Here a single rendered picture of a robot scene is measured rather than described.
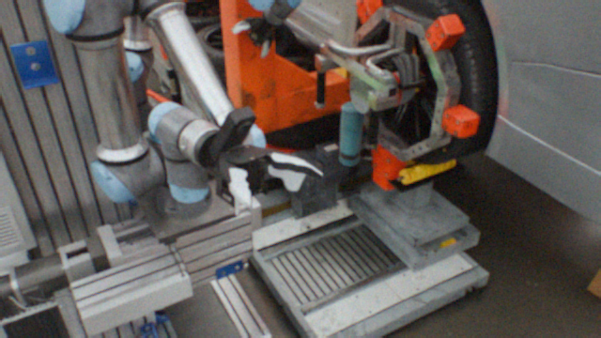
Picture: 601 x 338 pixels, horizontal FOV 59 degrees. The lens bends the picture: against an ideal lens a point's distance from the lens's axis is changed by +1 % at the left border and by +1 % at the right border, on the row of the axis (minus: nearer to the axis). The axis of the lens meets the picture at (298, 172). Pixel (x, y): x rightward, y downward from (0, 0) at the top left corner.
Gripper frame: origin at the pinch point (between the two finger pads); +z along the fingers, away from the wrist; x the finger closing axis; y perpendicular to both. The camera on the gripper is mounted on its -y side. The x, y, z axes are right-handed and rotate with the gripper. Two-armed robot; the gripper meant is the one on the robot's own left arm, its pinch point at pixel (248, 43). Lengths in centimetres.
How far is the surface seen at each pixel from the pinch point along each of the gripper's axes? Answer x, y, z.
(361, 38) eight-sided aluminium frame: 31.9, -24.0, -18.2
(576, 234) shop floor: 178, -36, -11
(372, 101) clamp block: 40, 17, -35
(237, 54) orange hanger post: 0.1, -3.4, 12.6
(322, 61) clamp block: 24.1, -2.7, -15.6
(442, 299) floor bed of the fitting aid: 123, 32, 5
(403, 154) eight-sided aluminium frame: 70, 5, -15
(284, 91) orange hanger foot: 25.8, -13.9, 22.5
